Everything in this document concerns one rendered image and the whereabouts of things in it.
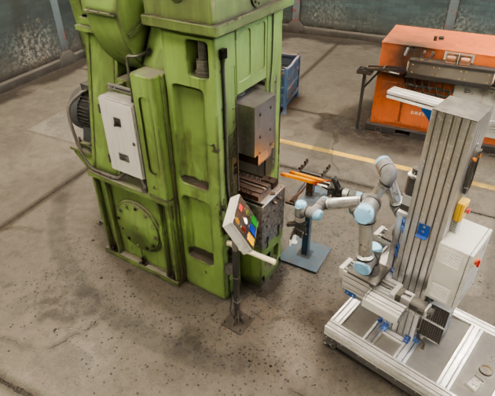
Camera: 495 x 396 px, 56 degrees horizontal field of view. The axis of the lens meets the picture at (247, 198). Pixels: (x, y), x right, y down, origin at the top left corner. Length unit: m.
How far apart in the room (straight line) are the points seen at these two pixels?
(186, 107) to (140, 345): 1.93
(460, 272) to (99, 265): 3.20
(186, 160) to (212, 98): 0.67
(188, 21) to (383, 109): 4.39
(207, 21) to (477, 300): 3.27
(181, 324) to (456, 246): 2.26
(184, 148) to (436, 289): 2.03
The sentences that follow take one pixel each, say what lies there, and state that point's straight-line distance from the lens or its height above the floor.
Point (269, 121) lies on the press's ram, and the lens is 3.54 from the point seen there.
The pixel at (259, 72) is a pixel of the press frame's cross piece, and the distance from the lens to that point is 3.55.
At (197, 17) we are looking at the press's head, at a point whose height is 2.40.
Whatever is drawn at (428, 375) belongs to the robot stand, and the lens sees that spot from 3.72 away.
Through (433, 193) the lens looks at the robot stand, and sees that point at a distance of 3.04.
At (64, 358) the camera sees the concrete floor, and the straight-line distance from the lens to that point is 4.12.
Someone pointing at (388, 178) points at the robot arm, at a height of 1.36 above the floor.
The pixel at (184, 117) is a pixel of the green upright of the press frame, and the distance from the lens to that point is 3.45.
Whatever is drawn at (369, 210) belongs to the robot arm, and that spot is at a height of 1.45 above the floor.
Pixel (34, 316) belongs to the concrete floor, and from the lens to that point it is 4.52.
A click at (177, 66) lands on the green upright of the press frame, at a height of 2.05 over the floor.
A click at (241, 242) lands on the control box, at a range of 3.21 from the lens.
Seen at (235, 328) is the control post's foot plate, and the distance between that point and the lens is 4.02.
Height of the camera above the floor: 3.12
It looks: 35 degrees down
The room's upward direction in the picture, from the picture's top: 1 degrees counter-clockwise
